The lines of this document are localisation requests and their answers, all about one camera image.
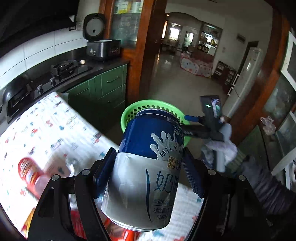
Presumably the red white plastic cup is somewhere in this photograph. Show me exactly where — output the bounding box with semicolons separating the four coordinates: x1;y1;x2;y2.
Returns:
18;157;50;199

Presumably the polka dot play tent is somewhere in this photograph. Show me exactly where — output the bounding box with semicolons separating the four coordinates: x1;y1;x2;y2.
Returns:
180;52;213;78

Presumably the patterned white table cloth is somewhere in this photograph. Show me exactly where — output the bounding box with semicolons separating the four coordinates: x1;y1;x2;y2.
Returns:
1;92;203;240

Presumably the green kitchen cabinet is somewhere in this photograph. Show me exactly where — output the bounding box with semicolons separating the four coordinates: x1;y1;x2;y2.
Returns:
65;64;128;132

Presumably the black range hood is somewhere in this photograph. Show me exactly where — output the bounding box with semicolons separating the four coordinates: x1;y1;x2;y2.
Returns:
1;0;79;56

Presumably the brown wooden door frame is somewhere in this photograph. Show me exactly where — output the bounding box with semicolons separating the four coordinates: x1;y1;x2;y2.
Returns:
99;0;168;105

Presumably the black rice cooker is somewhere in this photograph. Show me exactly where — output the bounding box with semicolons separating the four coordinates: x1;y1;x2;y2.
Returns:
83;13;121;61

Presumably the green perforated plastic basket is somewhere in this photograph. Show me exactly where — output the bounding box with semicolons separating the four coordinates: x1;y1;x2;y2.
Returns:
119;99;189;153

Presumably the red orange snack packet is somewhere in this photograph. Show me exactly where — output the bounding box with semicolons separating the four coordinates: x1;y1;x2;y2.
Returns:
21;204;141;240

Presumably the white refrigerator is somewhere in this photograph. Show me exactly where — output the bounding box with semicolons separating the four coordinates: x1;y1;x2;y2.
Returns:
222;48;263;118

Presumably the blue silver milk can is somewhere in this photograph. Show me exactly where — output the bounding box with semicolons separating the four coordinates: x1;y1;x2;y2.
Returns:
100;107;186;232

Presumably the black gas stove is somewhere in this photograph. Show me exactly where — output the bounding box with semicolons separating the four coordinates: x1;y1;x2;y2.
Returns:
3;60;92;118

